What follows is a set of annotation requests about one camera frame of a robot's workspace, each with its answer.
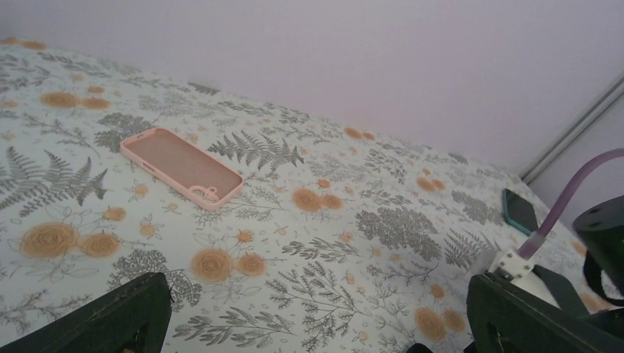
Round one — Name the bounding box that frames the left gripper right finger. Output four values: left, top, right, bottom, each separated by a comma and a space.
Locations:
466, 274, 623, 352

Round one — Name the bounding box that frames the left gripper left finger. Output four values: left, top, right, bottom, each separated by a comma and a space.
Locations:
1, 272, 172, 352

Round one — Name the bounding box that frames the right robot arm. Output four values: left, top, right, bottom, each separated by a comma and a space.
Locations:
572, 196, 623, 307

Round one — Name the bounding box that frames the pink phone case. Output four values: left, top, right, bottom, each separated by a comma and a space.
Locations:
120, 127, 244, 211

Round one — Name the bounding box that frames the teal-edged black smartphone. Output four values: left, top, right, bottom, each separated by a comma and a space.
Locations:
502, 188, 539, 236

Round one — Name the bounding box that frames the floral patterned table mat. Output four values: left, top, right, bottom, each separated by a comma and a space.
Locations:
1, 37, 548, 352

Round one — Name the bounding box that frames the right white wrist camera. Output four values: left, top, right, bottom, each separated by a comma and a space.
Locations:
466, 247, 560, 308

